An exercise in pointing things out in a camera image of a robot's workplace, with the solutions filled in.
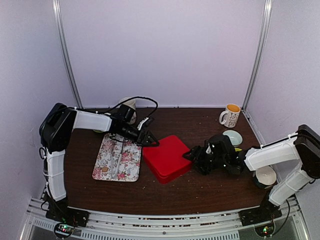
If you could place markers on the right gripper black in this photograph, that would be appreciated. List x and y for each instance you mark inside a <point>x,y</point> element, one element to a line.
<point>195,150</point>

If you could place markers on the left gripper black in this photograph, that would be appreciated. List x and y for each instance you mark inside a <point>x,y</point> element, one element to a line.
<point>142,138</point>

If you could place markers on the red box lid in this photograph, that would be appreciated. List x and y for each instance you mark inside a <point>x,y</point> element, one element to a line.
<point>167,160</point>

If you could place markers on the red box base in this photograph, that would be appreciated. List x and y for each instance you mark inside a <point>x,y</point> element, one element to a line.
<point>170,177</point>

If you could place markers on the metal tongs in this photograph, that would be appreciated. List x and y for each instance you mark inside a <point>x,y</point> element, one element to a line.
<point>116,153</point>

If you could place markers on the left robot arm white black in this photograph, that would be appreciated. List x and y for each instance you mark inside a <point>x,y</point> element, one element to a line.
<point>55,134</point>

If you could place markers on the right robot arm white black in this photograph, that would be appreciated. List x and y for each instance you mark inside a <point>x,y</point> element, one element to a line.
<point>218,152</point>

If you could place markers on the tan heart chocolate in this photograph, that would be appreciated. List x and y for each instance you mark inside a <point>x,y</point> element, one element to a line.
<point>105,169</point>

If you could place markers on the floral rectangular tray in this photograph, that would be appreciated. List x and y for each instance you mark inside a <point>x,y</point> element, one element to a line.
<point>129,167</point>

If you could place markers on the floral cream mug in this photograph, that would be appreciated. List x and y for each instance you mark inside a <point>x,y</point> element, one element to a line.
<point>132,104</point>

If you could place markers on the lime green bowl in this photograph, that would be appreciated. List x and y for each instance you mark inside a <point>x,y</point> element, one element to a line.
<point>237,150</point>

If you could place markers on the light blue bowl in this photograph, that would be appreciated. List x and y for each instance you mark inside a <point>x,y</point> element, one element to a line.
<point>234,136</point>

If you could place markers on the white mug orange inside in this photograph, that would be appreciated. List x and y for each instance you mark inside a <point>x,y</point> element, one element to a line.
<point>230,115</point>

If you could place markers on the dark blue white bowl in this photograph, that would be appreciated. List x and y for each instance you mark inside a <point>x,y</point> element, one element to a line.
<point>265,177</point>

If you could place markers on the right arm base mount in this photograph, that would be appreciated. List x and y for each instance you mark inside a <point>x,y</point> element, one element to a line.
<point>261,217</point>

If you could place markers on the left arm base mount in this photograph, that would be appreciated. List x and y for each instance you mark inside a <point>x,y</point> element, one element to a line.
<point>67,219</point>

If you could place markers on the left aluminium frame post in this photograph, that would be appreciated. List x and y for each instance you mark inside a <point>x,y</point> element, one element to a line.
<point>65,53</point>

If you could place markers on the aluminium frame post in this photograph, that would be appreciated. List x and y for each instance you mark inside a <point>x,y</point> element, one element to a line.
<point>264,30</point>
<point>65,53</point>

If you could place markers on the right aluminium frame post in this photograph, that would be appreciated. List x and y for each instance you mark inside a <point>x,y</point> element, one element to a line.
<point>264,30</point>

